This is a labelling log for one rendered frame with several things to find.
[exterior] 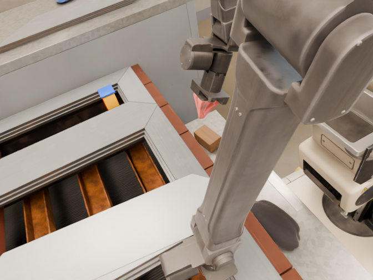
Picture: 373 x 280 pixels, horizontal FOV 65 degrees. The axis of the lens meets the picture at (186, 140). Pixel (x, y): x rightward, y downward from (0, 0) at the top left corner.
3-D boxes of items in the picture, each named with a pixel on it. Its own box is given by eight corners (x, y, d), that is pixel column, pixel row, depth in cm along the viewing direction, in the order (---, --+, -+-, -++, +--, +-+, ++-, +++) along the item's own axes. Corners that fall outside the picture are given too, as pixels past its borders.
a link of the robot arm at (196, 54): (248, 29, 66) (228, 16, 71) (205, 25, 60) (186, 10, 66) (231, 78, 73) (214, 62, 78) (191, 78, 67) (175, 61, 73)
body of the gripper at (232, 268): (211, 289, 60) (212, 286, 54) (187, 243, 65) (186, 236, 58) (237, 272, 62) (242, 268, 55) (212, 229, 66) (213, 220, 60)
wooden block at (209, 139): (222, 145, 116) (221, 136, 112) (211, 153, 114) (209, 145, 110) (206, 132, 122) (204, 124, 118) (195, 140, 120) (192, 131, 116)
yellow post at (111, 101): (119, 131, 131) (102, 99, 117) (115, 125, 134) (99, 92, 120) (129, 127, 132) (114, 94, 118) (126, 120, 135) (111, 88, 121)
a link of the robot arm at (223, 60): (239, 51, 71) (227, 41, 74) (215, 49, 67) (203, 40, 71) (230, 76, 75) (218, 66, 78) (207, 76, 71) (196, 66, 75)
